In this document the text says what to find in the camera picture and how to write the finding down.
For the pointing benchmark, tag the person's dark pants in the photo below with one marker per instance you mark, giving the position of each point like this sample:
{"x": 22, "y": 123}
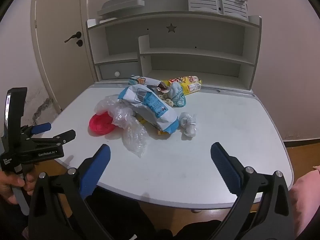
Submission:
{"x": 150, "y": 230}

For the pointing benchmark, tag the flat yellow wrapper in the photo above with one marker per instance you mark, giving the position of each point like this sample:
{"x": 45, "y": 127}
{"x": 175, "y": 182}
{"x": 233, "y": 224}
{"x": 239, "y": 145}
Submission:
{"x": 143, "y": 120}

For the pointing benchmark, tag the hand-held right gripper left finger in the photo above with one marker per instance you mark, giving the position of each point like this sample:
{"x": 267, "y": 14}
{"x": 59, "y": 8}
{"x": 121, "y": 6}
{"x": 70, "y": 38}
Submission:
{"x": 98, "y": 170}

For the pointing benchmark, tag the red plastic lid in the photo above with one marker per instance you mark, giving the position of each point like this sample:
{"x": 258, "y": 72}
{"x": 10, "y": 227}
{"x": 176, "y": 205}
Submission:
{"x": 100, "y": 126}

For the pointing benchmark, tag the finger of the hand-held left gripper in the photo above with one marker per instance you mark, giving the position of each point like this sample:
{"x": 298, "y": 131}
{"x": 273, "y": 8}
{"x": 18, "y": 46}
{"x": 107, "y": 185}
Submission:
{"x": 41, "y": 128}
{"x": 63, "y": 136}

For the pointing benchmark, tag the white desk hutch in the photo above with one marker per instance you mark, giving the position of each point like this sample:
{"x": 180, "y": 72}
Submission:
{"x": 195, "y": 55}

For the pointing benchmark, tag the white tissue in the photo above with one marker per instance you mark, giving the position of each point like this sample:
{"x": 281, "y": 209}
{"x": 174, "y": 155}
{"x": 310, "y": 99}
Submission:
{"x": 187, "y": 125}

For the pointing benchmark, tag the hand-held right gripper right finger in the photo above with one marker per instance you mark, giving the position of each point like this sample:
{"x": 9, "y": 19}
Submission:
{"x": 226, "y": 170}

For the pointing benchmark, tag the cream door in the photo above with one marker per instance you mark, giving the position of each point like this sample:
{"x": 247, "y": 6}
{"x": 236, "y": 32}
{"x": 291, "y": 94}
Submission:
{"x": 57, "y": 10}

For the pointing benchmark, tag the white pipe stand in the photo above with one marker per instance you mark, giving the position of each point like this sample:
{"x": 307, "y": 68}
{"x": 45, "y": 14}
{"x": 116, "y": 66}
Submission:
{"x": 175, "y": 200}

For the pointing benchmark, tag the large blue white snack bag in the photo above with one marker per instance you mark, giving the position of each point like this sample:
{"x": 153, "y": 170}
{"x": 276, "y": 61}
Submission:
{"x": 160, "y": 115}

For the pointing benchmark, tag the black door keyhole cover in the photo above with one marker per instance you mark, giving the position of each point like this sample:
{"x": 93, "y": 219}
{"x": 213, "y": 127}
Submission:
{"x": 79, "y": 43}

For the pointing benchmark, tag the grey slatted book stand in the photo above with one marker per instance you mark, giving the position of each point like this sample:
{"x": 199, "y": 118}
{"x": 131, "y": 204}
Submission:
{"x": 202, "y": 0}

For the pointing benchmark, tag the grey hutch drawer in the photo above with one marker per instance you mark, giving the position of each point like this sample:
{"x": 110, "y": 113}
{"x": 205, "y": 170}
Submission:
{"x": 125, "y": 68}

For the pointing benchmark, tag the bed with pink blanket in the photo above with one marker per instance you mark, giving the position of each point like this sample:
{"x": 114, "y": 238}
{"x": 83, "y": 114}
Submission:
{"x": 305, "y": 192}

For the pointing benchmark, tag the person's left hand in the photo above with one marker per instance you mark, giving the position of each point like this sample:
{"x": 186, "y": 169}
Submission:
{"x": 7, "y": 185}

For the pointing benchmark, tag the light blue crumpled wrapper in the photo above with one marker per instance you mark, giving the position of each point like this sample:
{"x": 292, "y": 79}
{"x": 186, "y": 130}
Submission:
{"x": 178, "y": 95}

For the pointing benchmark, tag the clear plastic bag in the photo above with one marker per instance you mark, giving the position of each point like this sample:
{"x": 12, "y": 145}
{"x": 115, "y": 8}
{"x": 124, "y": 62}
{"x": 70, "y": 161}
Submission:
{"x": 132, "y": 132}

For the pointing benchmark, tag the yellow snack packet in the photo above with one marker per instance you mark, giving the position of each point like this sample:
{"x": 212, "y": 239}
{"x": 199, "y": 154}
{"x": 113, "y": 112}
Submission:
{"x": 187, "y": 85}

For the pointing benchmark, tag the grey flat tray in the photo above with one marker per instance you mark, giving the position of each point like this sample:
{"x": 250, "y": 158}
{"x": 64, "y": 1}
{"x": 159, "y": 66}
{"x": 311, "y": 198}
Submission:
{"x": 120, "y": 6}

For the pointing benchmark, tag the small printed snack bag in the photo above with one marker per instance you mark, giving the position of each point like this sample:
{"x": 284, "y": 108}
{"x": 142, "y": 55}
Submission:
{"x": 147, "y": 81}

